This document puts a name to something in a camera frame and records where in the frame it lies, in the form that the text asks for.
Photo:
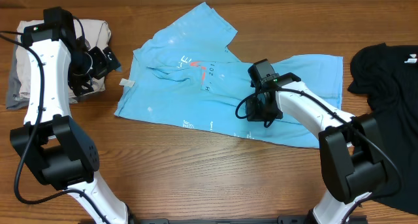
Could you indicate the black t-shirt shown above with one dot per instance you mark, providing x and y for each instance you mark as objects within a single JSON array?
[{"x": 387, "y": 75}]

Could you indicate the folded grey garment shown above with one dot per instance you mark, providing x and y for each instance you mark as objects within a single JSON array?
[{"x": 13, "y": 99}]

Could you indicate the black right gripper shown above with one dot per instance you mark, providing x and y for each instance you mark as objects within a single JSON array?
[{"x": 253, "y": 116}]

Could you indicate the folded beige trousers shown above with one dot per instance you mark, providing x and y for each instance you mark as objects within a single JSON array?
[{"x": 97, "y": 33}]

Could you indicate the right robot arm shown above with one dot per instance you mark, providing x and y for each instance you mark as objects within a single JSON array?
[{"x": 353, "y": 164}]

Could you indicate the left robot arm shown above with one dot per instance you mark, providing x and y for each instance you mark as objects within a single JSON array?
[{"x": 50, "y": 143}]

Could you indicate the light blue printed t-shirt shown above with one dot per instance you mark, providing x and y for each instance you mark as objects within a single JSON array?
[{"x": 186, "y": 76}]

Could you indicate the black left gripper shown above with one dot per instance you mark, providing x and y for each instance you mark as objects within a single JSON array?
[{"x": 104, "y": 66}]

